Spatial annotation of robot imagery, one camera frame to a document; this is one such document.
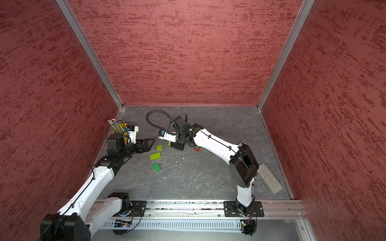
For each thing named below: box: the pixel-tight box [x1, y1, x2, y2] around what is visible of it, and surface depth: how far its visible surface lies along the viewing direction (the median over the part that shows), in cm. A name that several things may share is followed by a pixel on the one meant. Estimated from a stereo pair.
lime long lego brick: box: [149, 152, 162, 161], surface depth 94 cm
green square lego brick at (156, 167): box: [152, 162, 161, 173], surface depth 87 cm
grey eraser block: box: [257, 163, 283, 194], surface depth 81 cm
